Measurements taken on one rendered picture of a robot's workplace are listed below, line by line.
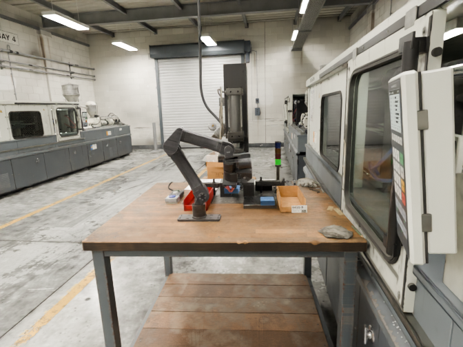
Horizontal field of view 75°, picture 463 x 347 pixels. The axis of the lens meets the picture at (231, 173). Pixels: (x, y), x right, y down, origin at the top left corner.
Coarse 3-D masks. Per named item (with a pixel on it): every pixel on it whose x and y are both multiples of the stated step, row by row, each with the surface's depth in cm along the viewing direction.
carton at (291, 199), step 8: (280, 192) 169; (288, 192) 168; (296, 192) 168; (280, 200) 144; (288, 200) 162; (296, 200) 162; (304, 200) 145; (280, 208) 145; (288, 208) 145; (296, 208) 145; (304, 208) 144
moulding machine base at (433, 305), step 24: (336, 192) 185; (336, 264) 184; (360, 264) 133; (432, 264) 81; (336, 288) 185; (360, 288) 133; (432, 288) 72; (336, 312) 185; (360, 312) 133; (384, 312) 103; (432, 312) 74; (456, 312) 63; (360, 336) 134; (384, 336) 105; (408, 336) 88; (432, 336) 74; (456, 336) 65
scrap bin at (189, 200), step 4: (208, 188) 175; (212, 188) 172; (192, 192) 172; (212, 192) 172; (188, 196) 161; (192, 196) 172; (212, 196) 172; (184, 200) 152; (188, 200) 161; (192, 200) 168; (208, 200) 156; (184, 204) 152; (188, 204) 161; (208, 204) 156; (184, 208) 152; (188, 208) 152
